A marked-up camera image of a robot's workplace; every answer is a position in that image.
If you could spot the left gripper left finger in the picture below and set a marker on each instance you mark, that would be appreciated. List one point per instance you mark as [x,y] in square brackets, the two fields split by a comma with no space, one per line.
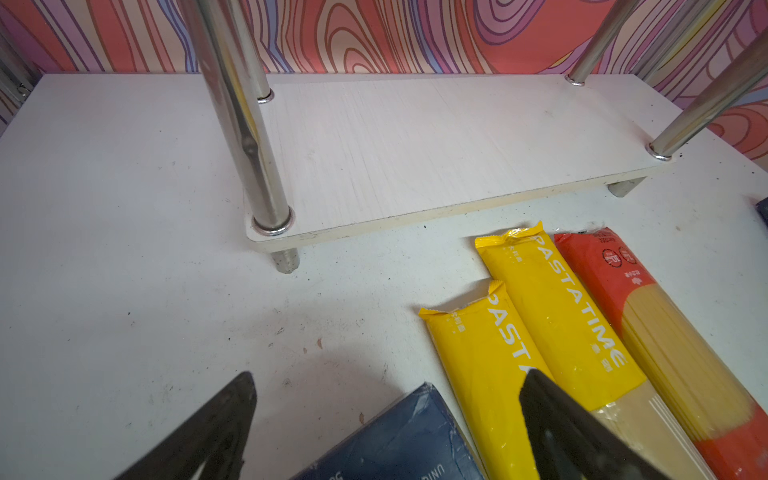
[209,444]

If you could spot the white two-tier shelf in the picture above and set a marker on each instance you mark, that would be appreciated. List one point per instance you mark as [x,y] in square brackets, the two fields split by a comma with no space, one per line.
[327,157]

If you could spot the short yellow Pastatime bag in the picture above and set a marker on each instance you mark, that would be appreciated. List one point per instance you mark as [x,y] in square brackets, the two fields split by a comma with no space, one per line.
[487,352]

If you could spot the long yellow Pastatime bag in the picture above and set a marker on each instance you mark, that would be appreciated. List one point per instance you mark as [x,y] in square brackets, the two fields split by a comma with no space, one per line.
[585,356]

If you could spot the blue Barilla rigatoni box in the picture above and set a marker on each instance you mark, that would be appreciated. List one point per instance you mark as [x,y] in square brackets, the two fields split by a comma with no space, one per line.
[416,437]

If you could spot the blue Barilla spaghetti box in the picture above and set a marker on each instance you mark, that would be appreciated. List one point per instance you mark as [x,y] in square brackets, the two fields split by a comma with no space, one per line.
[762,209]

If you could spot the red spaghetti bag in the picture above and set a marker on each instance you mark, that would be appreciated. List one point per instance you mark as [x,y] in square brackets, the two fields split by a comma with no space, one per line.
[724,422]

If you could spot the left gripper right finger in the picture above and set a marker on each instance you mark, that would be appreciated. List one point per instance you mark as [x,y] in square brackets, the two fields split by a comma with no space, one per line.
[568,442]

